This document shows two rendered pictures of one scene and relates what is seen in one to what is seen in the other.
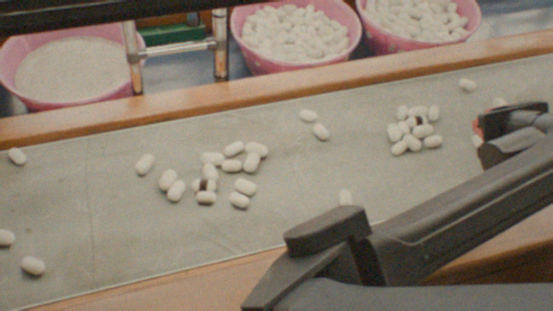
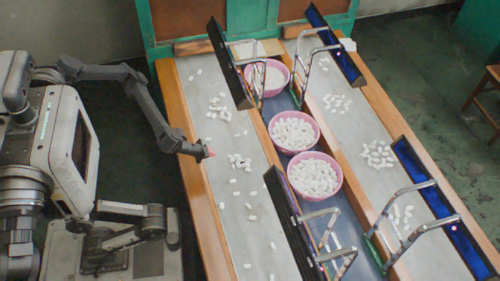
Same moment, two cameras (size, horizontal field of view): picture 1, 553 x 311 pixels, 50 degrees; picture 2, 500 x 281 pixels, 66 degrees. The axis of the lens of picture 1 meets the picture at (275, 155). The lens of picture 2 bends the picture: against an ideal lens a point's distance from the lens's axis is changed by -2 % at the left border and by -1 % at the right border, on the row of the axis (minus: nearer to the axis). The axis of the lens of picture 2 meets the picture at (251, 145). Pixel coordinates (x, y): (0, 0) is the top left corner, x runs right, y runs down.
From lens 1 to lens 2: 179 cm
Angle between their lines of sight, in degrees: 55
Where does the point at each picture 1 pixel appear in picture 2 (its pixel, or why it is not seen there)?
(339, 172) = (220, 140)
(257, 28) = (295, 122)
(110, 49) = (277, 84)
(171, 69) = (280, 105)
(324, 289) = (123, 69)
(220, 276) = (181, 109)
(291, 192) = (213, 128)
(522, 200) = (146, 111)
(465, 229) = (140, 99)
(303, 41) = (289, 135)
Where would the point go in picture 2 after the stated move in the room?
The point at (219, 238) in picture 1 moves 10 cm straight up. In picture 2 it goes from (197, 111) to (196, 99)
